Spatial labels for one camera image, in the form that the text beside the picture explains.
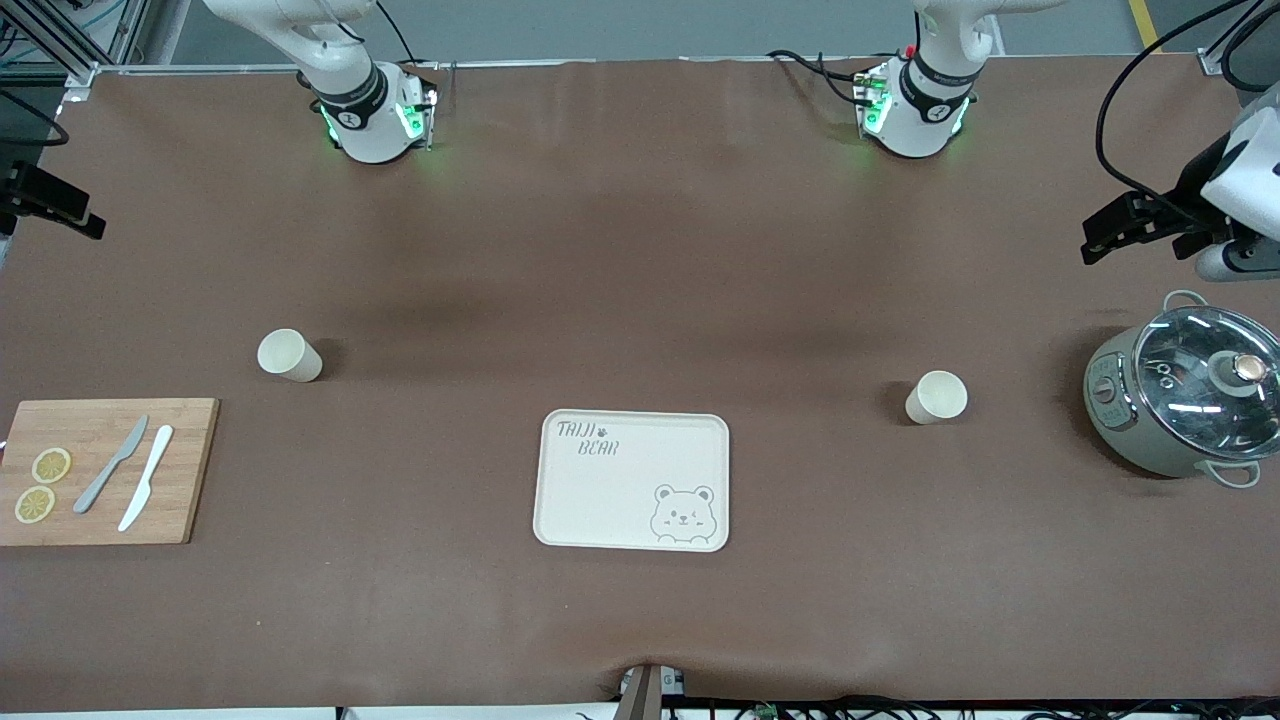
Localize cream paper cup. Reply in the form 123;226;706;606
257;328;324;384

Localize white plastic cup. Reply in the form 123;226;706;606
905;370;969;426

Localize cream tray with bear print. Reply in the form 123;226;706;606
533;409;731;553

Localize glass pot lid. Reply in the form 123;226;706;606
1133;305;1280;459

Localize grey-green electric cooking pot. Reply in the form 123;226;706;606
1083;290;1280;489

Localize bamboo cutting board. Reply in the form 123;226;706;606
0;398;221;547

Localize grey plastic knife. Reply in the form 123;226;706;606
73;415;150;515

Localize white plastic knife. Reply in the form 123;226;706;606
118;425;175;533

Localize brown table cover mat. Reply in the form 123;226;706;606
0;55;1280;713

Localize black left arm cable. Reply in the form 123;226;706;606
1095;0;1256;206

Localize aluminium frame profile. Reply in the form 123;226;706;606
0;0;151;101
1195;0;1280;79

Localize black hanging cable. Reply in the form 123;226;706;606
1220;0;1280;93

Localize black base cable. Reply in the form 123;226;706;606
768;48;871;106
375;0;441;71

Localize grey metal bracket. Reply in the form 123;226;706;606
618;665;686;720

